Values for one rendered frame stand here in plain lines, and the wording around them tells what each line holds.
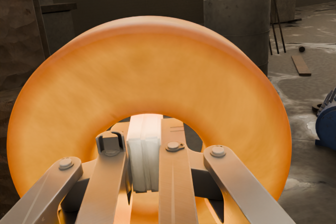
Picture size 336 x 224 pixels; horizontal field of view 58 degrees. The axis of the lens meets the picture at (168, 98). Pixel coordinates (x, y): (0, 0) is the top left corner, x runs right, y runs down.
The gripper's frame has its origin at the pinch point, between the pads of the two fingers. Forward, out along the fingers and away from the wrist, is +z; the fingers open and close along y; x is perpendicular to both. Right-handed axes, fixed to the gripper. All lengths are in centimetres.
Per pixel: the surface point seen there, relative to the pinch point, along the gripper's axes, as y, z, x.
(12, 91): -21.4, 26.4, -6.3
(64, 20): -138, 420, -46
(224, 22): 51, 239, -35
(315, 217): 61, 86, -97
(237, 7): 60, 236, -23
